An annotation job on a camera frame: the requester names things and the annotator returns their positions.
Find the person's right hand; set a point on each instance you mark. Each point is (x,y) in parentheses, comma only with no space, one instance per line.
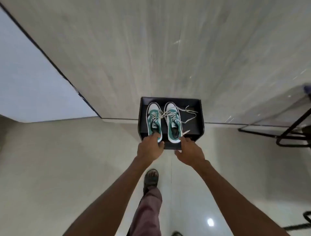
(190,154)

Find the person's left hand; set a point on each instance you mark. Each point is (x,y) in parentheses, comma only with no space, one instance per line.
(148,150)

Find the person's right thumb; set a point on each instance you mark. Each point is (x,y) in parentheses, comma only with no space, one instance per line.
(185,140)

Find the person's left thumb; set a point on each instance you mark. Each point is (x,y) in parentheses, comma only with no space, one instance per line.
(155,136)

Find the black shoe box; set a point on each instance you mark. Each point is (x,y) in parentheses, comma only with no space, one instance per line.
(194,126)

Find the person's left forearm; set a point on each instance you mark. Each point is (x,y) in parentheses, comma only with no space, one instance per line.
(114,197)

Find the person's right forearm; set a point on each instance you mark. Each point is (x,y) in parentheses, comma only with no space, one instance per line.
(233,197)

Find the green and white sneaker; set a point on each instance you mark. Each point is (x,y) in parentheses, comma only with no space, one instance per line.
(173,116)
(153,116)

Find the person's dark sandal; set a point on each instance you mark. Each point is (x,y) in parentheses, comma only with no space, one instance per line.
(177,234)
(151,180)

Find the person's trouser leg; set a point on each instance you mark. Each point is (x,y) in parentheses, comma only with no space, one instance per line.
(148,214)

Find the blue object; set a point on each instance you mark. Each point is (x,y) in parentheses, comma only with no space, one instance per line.
(307,88)

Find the black metal stand base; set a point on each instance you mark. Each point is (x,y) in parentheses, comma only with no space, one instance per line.
(301,225)

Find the black metal frame table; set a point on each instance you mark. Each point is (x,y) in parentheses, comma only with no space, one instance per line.
(289,132)

